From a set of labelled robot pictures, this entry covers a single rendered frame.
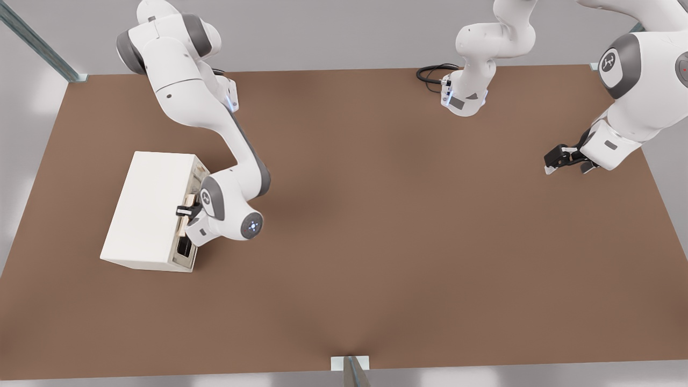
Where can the white oven body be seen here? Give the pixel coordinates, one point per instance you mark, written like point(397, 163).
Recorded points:
point(148, 207)

